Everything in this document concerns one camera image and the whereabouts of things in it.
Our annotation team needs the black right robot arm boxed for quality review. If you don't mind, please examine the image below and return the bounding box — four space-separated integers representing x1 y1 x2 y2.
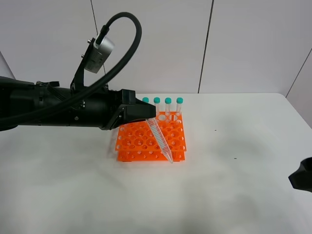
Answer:
288 157 312 192

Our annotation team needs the teal capped tube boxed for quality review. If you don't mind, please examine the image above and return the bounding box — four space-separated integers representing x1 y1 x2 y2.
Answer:
146 118 173 163

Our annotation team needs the row tube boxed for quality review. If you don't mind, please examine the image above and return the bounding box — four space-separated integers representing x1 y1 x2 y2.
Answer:
165 97 172 116
175 97 183 116
154 97 160 116
142 97 149 103

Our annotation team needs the left camera cable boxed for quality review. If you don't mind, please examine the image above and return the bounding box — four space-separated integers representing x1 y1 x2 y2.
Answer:
0 12 143 122

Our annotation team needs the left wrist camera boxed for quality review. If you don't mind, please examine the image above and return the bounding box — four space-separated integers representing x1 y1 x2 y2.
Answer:
82 35 115 74

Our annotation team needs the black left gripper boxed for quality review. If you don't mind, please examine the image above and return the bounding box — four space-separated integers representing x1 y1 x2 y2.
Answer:
100 89 156 130

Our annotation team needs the orange test tube rack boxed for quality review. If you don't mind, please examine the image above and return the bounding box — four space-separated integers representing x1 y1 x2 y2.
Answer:
115 112 187 162

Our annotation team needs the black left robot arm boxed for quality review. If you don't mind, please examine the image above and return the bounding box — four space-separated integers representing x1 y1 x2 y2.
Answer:
0 77 156 130

